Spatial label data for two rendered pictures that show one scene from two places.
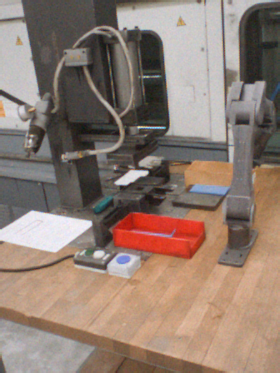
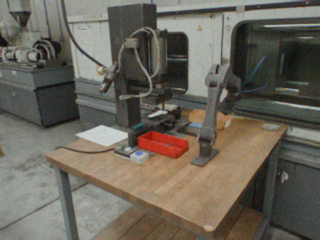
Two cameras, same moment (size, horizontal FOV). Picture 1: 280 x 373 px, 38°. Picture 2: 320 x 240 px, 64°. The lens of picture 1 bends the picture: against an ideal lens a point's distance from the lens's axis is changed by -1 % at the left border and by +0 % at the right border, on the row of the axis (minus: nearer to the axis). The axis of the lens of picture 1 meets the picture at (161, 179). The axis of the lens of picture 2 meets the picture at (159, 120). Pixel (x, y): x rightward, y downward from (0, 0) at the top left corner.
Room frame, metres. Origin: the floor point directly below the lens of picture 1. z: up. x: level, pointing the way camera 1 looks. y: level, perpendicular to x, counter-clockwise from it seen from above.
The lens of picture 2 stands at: (-0.16, -0.17, 1.52)
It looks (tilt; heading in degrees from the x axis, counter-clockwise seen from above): 20 degrees down; 9
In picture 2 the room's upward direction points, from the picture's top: 2 degrees counter-clockwise
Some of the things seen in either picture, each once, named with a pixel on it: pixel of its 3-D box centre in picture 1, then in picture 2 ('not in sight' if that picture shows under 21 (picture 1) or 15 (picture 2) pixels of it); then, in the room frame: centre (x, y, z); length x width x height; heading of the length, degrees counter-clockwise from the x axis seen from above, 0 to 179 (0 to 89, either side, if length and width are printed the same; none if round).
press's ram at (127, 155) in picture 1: (111, 121); (147, 80); (1.37, 0.15, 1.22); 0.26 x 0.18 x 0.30; 63
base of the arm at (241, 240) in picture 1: (238, 235); (205, 150); (1.02, -0.20, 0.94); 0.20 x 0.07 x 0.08; 153
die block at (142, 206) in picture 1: (141, 199); (159, 126); (1.35, 0.08, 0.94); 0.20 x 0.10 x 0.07; 153
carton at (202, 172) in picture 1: (220, 176); (208, 119); (1.51, -0.23, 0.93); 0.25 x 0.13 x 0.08; 63
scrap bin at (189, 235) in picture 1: (158, 234); (162, 143); (1.10, 0.02, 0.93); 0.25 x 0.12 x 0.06; 63
